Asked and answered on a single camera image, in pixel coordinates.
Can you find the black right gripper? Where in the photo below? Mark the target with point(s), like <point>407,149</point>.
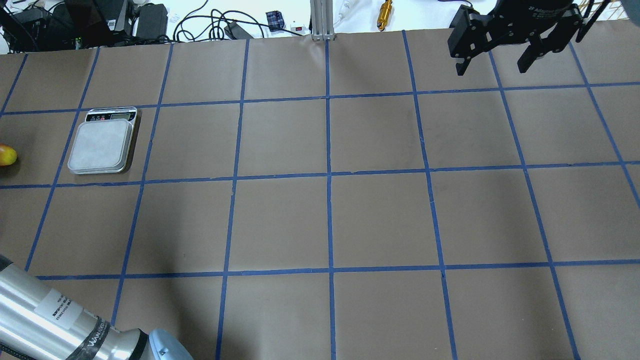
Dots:
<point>549,10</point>

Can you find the red yellow mango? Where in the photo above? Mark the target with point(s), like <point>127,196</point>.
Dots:
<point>8,156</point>

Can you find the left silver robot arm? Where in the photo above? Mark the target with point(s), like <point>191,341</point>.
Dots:
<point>38,322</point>

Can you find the gold metal cylinder tool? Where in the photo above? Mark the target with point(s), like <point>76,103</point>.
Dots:
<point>384,15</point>

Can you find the small blue device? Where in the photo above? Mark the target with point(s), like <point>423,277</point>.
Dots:
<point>275,21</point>

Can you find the silver digital kitchen scale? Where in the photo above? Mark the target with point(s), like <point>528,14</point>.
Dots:
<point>102,142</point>

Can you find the aluminium frame post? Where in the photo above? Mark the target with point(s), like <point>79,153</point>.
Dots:
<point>322,20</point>

